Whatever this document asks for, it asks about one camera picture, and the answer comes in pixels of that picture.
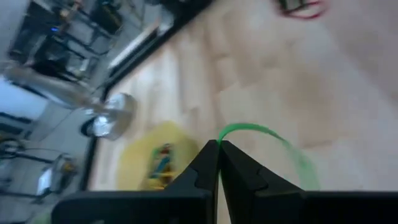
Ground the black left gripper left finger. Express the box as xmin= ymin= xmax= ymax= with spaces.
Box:
xmin=166 ymin=139 xmax=220 ymax=224

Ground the white shade table lamp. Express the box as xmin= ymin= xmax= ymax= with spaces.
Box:
xmin=2 ymin=63 xmax=137 ymax=141

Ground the blue rubber band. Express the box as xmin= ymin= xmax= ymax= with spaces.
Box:
xmin=154 ymin=154 xmax=174 ymax=178

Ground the yellow rubber band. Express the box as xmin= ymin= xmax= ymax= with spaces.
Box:
xmin=141 ymin=172 xmax=175 ymax=191

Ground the red rubber band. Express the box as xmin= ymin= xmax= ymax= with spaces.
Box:
xmin=276 ymin=0 xmax=329 ymax=21
xmin=158 ymin=142 xmax=175 ymax=156

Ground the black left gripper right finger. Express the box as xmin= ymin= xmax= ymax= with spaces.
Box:
xmin=220 ymin=140 xmax=307 ymax=224

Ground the yellow plastic bin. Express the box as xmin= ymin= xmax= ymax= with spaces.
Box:
xmin=116 ymin=121 xmax=201 ymax=191

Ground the green rubber band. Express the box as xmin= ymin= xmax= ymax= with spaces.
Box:
xmin=217 ymin=123 xmax=321 ymax=191

